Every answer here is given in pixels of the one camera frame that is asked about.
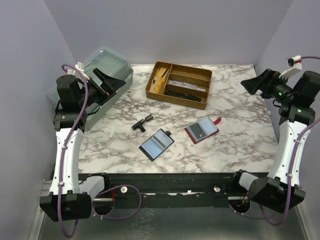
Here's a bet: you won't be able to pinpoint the purple cable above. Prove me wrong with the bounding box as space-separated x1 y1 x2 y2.
56 63 142 238
232 55 320 226

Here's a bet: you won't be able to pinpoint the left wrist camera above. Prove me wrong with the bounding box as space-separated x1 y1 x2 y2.
73 61 90 80

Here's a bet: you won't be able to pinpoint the red leather card holder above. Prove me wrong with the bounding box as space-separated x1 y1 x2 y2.
184 116 222 144

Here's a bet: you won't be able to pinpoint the woven wicker organizer tray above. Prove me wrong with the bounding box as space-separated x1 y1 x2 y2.
145 61 213 110

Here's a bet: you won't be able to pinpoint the black T-shaped tool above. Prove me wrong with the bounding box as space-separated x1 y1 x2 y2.
131 114 154 133

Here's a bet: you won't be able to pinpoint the black mounting base rail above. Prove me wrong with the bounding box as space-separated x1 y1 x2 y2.
99 172 247 209

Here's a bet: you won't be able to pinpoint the gold cards in tray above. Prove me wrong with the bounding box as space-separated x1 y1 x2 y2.
149 67 169 94

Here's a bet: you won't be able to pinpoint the black leather card holder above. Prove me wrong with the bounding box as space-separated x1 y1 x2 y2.
139 128 175 162

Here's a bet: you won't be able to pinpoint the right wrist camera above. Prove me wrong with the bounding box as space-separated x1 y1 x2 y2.
279 55 302 79

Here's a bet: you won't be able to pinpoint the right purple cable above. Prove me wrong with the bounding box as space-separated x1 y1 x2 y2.
232 55 320 226

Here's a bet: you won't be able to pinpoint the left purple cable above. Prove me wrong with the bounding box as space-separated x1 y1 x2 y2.
56 63 142 238

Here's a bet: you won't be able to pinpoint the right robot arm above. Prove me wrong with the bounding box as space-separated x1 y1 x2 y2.
238 68 320 214

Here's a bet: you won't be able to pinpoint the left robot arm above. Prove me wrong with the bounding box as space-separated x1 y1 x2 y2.
39 68 126 222

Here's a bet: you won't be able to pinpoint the black cards in tray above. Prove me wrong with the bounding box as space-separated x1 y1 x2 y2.
164 90 202 102

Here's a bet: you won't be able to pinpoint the white cards in tray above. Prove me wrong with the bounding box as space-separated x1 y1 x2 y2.
168 79 206 92

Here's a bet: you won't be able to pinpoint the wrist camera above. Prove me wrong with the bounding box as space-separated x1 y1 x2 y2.
73 61 90 80
279 55 302 79

